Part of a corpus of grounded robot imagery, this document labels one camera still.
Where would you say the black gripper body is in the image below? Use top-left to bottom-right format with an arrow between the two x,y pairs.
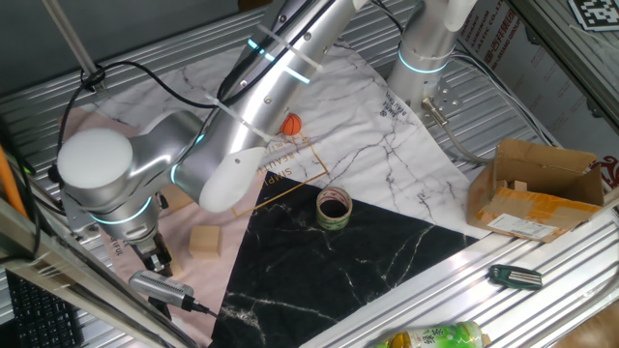
130,231 -> 170,262

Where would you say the black keyboard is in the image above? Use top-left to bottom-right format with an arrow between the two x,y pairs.
4,270 -> 86,348

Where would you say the orange pole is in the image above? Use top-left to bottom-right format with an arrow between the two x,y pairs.
0,144 -> 29,221

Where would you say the roll of clear tape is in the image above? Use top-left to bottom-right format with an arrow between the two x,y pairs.
315,186 -> 354,231

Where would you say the black pole clamp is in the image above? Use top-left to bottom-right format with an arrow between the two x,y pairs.
79,62 -> 106,93

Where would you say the small orange basketball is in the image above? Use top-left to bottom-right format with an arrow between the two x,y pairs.
280,113 -> 304,137

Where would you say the thin metal pole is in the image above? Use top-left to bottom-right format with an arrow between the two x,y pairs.
41,0 -> 105,93

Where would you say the marble pink black cloth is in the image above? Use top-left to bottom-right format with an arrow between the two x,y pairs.
56,41 -> 489,348

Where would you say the green tea bottle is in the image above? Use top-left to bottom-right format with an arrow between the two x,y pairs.
371,321 -> 487,348

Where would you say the green hex key set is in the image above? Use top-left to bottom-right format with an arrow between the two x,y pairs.
486,263 -> 545,291

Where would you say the open cardboard box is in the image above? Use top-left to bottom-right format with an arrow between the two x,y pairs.
465,137 -> 605,245

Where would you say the cardboard sheet with red print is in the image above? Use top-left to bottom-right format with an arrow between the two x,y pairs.
457,0 -> 619,194

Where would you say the black white marker board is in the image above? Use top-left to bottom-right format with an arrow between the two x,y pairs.
568,0 -> 619,33

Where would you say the silver depth camera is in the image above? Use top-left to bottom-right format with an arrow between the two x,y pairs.
128,268 -> 195,310

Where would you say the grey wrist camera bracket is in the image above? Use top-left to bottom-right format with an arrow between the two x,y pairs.
60,190 -> 101,239

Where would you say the aluminium frame beam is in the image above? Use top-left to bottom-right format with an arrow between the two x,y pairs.
0,197 -> 199,348
507,0 -> 619,136

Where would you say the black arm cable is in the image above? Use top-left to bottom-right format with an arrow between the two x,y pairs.
47,0 -> 339,185

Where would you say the grey cable with connector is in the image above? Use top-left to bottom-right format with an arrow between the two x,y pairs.
420,96 -> 494,165

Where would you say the white cable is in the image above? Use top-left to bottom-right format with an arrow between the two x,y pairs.
452,50 -> 557,146

